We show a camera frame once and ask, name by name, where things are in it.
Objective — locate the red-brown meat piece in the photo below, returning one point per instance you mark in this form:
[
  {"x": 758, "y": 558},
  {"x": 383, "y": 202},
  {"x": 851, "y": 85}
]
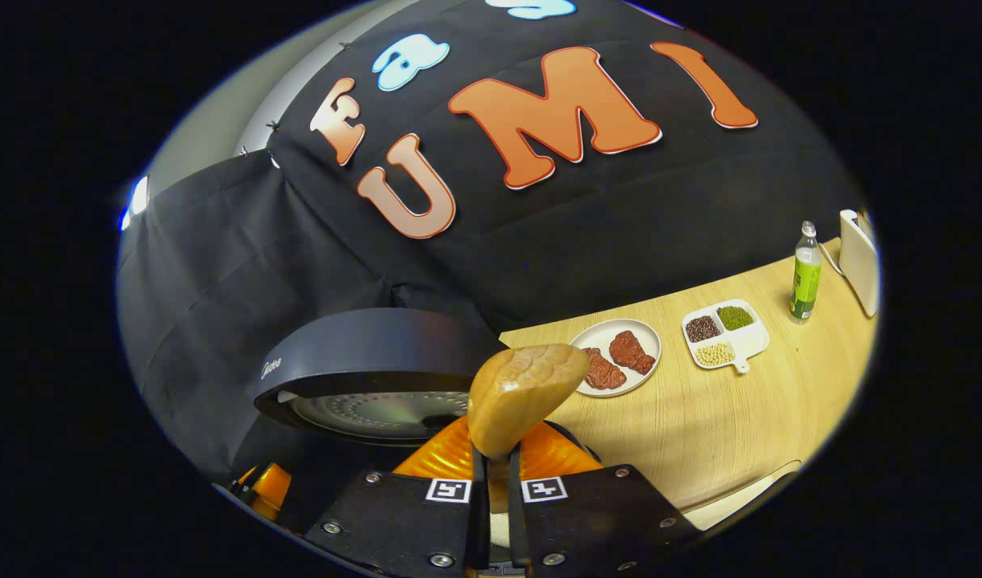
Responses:
[
  {"x": 631, "y": 351},
  {"x": 603, "y": 371}
]

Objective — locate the dark brown beans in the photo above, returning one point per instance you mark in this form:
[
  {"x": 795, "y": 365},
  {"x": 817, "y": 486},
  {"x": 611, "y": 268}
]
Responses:
[{"x": 702, "y": 327}]

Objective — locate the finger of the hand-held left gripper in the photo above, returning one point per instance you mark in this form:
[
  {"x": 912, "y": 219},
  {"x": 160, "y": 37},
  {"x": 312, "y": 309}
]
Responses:
[{"x": 266, "y": 490}]

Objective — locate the white toaster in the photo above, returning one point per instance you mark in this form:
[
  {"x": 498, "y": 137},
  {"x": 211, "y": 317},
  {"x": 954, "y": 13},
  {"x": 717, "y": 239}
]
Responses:
[{"x": 858, "y": 265}]

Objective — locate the clear plastic container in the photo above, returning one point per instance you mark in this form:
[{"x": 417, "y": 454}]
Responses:
[{"x": 739, "y": 494}]

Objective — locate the green beans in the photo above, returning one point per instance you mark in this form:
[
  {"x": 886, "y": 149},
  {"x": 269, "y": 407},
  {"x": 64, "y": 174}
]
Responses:
[{"x": 735, "y": 316}]

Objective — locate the pale yellow beans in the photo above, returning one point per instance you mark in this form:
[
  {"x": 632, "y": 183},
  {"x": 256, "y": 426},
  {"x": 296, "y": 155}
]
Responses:
[{"x": 715, "y": 353}]

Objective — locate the dark grey rice cooker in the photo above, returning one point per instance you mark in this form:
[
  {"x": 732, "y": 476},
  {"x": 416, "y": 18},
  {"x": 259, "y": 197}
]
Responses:
[{"x": 362, "y": 345}]

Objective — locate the wooden spoon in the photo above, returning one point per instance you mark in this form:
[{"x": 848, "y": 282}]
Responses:
[{"x": 523, "y": 393}]

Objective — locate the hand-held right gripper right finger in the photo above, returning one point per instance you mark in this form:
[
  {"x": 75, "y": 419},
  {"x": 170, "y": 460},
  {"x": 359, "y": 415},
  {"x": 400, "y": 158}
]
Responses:
[{"x": 516, "y": 514}]

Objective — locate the white round plate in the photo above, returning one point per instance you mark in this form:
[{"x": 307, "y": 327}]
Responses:
[{"x": 647, "y": 329}]

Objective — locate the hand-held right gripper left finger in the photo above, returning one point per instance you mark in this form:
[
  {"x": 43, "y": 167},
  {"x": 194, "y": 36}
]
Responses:
[{"x": 478, "y": 514}]

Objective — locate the white divided dish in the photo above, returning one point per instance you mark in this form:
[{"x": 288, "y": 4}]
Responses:
[{"x": 751, "y": 341}]

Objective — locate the green label drink bottle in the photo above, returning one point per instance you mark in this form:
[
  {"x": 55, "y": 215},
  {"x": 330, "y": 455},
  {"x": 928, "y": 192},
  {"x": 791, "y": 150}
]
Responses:
[{"x": 804, "y": 281}]

